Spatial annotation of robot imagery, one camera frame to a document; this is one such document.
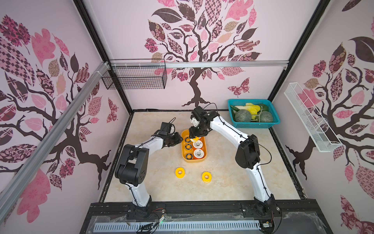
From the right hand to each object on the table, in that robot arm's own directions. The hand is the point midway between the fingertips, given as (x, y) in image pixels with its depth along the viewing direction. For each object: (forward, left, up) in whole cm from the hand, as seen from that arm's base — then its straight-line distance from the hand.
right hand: (194, 137), depth 91 cm
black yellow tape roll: (+4, +4, -9) cm, 11 cm away
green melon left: (+16, -35, +1) cm, 39 cm away
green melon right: (+16, -52, 0) cm, 54 cm away
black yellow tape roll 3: (-8, +4, -10) cm, 14 cm away
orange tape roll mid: (-2, -3, -7) cm, 7 cm away
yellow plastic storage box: (-6, +1, -8) cm, 10 cm away
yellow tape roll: (-1, -2, 0) cm, 2 cm away
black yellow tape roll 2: (-1, +4, -10) cm, 11 cm away
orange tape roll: (-8, -3, -7) cm, 11 cm away
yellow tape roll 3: (-24, -6, -10) cm, 27 cm away
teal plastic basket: (+32, -59, -4) cm, 68 cm away
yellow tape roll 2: (-21, +9, -10) cm, 25 cm away
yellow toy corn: (+27, -46, -3) cm, 54 cm away
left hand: (+1, +8, -5) cm, 10 cm away
